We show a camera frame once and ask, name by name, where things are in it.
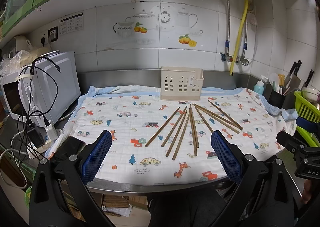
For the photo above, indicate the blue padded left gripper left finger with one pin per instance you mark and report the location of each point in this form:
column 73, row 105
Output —
column 93, row 156

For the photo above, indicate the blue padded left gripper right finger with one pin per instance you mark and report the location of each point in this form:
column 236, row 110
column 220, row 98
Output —
column 227, row 158

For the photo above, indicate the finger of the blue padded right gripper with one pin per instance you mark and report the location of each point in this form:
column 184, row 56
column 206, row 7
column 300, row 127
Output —
column 307, row 125

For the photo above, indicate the brown wooden chopstick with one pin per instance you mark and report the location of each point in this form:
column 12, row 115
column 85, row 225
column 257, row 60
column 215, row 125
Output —
column 225, row 124
column 181, row 137
column 177, row 133
column 196, row 136
column 161, row 128
column 204, row 120
column 228, row 121
column 173, row 128
column 193, row 132
column 227, row 116

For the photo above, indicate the green dish rack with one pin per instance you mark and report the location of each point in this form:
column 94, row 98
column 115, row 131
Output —
column 309, row 112

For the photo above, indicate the black smartphone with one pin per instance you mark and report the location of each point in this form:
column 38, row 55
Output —
column 71, row 146

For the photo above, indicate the white bowl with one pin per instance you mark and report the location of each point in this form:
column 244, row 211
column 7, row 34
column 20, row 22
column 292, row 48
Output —
column 310, row 94

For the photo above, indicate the black utensil cup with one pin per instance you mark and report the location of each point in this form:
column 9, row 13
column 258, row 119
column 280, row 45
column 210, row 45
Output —
column 281, row 101

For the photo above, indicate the white power strip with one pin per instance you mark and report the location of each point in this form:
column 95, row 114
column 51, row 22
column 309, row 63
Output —
column 39, row 143

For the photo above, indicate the white spatula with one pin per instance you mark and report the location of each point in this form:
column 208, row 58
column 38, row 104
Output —
column 274, row 81

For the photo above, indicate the teal soap pump bottle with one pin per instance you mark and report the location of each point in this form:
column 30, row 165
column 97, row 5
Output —
column 259, row 87

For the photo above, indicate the cartoon print white cloth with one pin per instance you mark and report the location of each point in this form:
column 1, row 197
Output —
column 132, row 114

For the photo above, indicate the white microwave oven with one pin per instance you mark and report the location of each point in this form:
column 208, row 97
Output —
column 43, row 90

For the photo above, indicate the beige plastic utensil holder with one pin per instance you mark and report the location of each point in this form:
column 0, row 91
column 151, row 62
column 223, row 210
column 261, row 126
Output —
column 181, row 83

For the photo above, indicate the steel water valve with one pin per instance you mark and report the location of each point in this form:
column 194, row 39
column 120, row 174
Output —
column 243, row 61

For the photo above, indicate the white electric kettle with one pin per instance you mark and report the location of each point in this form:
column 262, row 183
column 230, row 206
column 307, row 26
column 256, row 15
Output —
column 21, row 43

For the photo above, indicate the kitchen knife black handle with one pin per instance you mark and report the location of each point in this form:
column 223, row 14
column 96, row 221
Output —
column 288, row 77

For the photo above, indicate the red handled water valve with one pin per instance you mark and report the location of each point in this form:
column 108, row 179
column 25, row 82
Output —
column 226, row 57

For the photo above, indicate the wall power socket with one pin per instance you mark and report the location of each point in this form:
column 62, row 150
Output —
column 52, row 34

